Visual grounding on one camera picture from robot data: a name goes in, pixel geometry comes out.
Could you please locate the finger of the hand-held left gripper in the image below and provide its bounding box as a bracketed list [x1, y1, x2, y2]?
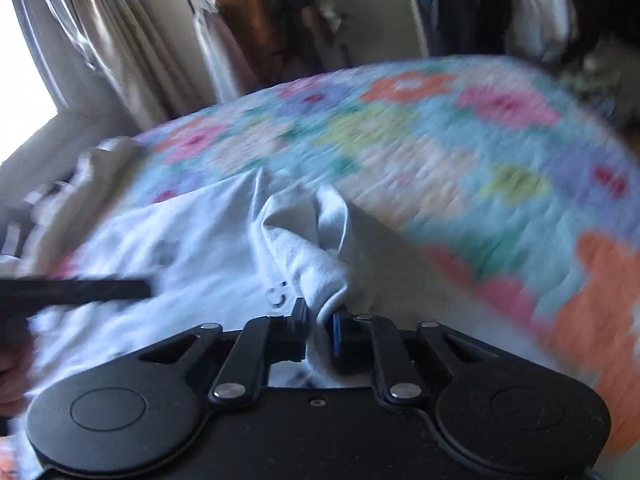
[0, 274, 154, 307]

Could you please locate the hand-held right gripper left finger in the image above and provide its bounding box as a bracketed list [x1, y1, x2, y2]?
[137, 299, 309, 407]

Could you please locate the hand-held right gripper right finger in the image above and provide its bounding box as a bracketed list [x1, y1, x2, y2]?
[325, 310, 503, 407]

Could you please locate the grey sweatshirt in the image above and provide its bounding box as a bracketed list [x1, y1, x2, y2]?
[10, 166, 576, 461]

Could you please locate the row of dark hanging clothes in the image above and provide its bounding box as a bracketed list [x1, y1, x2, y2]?
[402, 0, 640, 78]

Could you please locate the person's left hand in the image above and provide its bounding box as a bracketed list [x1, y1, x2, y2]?
[0, 344, 35, 407]

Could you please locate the white quilted blanket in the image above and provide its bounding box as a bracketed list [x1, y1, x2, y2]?
[0, 135, 148, 263]

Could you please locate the floral quilted bedspread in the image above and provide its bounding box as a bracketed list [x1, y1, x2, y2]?
[120, 54, 640, 456]

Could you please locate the window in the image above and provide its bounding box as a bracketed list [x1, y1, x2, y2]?
[0, 0, 62, 163]

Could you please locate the beige curtain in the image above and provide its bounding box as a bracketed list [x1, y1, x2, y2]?
[10, 0, 213, 128]

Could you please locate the white hanging garment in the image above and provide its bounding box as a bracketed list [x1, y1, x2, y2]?
[191, 7, 247, 102]

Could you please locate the brown hanging garment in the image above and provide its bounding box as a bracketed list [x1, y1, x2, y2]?
[214, 0, 283, 78]

